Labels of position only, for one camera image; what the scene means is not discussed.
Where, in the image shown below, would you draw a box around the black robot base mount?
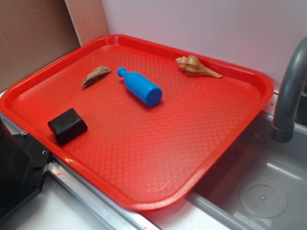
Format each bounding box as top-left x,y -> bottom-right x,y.
0,122 -> 51,221

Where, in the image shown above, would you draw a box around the brown spiral conch shell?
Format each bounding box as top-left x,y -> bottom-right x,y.
175,55 -> 222,78

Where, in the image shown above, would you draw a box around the brown cardboard panel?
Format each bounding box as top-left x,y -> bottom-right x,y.
0,0 -> 109,92

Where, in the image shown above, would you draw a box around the black rectangular block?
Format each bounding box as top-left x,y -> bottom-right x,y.
47,108 -> 88,145

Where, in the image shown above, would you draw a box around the blue plastic bottle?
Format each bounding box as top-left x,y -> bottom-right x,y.
117,67 -> 163,106

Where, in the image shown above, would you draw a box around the red plastic tray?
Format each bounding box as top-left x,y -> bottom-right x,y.
0,35 -> 273,211

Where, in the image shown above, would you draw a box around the grey plastic sink basin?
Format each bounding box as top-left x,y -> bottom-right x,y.
153,112 -> 307,230

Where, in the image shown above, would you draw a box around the aluminium frame rail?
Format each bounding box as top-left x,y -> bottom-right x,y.
0,112 -> 159,230

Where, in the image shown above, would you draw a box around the grey sink faucet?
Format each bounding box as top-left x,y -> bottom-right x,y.
271,38 -> 307,143

